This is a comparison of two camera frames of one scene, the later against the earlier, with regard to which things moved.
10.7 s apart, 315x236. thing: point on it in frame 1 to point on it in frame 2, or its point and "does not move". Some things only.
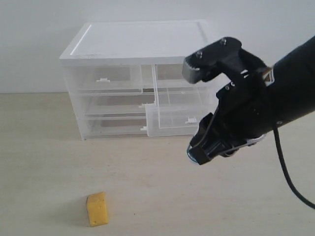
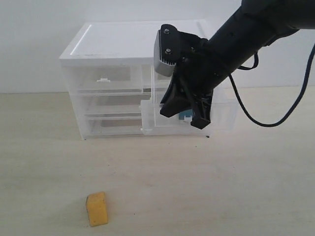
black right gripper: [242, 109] to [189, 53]
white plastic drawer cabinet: [124, 77] does not move
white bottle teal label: [188, 150] to [186, 116]
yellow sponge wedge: [97, 209] does not move
